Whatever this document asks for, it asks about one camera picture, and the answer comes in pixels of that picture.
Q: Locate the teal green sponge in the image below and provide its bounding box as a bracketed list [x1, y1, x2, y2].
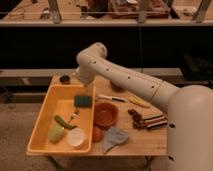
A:
[74, 96, 92, 107]

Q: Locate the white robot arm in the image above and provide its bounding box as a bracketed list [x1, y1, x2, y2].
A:
[76, 42, 213, 171]

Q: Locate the small dark cup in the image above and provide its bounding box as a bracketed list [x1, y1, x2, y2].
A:
[59, 75, 70, 85]

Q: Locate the light green plastic cup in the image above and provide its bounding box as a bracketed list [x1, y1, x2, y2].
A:
[48, 125, 65, 143]

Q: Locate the orange plastic bowl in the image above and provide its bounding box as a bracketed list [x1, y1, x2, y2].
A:
[94, 102, 118, 129]

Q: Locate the yellow banana toy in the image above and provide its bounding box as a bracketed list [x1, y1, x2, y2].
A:
[129, 97, 151, 108]

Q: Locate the small fork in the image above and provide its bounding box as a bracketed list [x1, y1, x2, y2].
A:
[69, 108, 80, 122]

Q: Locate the wooden folding table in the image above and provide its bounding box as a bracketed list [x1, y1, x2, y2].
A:
[26, 74, 175, 158]

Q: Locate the dark grape cluster toy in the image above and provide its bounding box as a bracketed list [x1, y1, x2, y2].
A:
[128, 109, 143, 129]

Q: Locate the orange tomato toy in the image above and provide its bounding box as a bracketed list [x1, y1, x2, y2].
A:
[92, 127, 102, 142]

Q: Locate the grey blue cloth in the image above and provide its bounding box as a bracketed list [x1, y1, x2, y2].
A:
[102, 127, 129, 154]

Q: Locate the yellow plastic bin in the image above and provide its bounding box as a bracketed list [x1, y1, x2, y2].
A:
[27, 85, 96, 155]

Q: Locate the green chili pepper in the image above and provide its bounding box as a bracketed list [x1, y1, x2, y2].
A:
[54, 115, 77, 130]

